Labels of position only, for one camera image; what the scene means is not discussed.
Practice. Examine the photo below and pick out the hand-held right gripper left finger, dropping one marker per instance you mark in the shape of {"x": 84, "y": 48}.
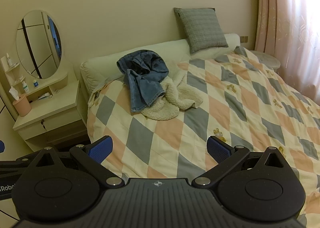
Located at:
{"x": 101, "y": 149}

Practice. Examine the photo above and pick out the oval mirror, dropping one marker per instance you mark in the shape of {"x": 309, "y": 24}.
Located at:
{"x": 37, "y": 42}

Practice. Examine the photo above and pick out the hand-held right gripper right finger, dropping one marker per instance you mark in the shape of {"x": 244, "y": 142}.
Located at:
{"x": 218, "y": 150}

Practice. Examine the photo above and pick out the pink tissue holder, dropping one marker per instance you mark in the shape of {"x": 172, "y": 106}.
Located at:
{"x": 22, "y": 106}

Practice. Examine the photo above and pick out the pink curtain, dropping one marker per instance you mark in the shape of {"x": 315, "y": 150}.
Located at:
{"x": 292, "y": 30}

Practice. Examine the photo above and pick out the wall socket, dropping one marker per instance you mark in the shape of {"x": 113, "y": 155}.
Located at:
{"x": 244, "y": 39}

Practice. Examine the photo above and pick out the white tissue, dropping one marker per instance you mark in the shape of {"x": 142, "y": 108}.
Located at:
{"x": 14, "y": 93}

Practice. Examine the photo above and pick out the small blue-lidded jar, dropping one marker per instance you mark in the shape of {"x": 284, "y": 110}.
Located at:
{"x": 35, "y": 84}

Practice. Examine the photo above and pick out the drawer keys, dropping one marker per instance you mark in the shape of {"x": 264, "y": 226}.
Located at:
{"x": 44, "y": 124}

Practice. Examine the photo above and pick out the white bottle with blue label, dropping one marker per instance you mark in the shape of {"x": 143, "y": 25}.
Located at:
{"x": 25, "y": 87}

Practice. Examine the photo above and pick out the white tube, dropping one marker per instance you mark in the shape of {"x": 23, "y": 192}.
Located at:
{"x": 44, "y": 96}

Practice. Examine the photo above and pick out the round white side table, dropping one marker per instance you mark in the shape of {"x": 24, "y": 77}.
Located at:
{"x": 267, "y": 59}

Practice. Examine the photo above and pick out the cream fleece garment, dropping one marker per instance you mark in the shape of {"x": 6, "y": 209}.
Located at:
{"x": 172, "y": 102}

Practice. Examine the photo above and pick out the blue denim jeans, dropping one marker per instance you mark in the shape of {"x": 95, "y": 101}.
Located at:
{"x": 142, "y": 85}

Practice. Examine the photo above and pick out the grey checked pillow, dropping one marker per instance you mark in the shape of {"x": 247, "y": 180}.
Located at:
{"x": 202, "y": 30}

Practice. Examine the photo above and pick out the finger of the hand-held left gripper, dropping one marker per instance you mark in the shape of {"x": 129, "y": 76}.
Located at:
{"x": 1, "y": 146}

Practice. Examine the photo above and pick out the diamond patterned quilt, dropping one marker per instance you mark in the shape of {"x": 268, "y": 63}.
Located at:
{"x": 200, "y": 107}

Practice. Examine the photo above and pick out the cream dressing table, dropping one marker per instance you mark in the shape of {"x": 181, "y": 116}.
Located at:
{"x": 55, "y": 100}

